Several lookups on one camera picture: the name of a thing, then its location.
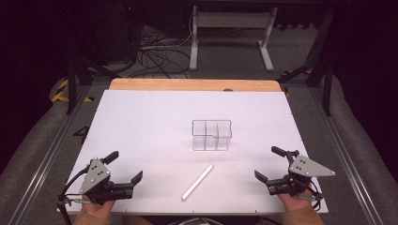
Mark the person's right hand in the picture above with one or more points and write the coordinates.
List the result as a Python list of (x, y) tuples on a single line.
[(294, 202)]

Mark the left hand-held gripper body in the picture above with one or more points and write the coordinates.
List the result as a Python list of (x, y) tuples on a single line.
[(95, 176)]

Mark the white stick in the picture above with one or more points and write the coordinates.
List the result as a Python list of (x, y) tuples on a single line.
[(197, 182)]

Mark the white metal desk frame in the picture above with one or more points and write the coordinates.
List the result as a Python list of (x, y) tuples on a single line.
[(231, 20)]

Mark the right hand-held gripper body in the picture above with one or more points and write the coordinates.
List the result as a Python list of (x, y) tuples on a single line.
[(305, 168)]

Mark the clear plastic divided box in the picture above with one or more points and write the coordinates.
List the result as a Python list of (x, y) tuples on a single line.
[(212, 135)]

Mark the black metal stand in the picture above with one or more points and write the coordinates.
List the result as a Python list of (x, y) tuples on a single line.
[(327, 81), (72, 84)]

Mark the aluminium rail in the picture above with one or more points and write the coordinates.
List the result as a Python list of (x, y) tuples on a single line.
[(40, 162), (342, 150)]

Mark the yellow black hazard tape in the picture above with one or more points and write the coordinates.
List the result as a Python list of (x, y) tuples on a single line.
[(62, 91)]

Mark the person's left hand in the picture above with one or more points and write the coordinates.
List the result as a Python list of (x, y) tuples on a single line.
[(99, 208)]

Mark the dark equipment cabinet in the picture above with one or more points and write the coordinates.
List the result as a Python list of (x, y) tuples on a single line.
[(123, 28)]

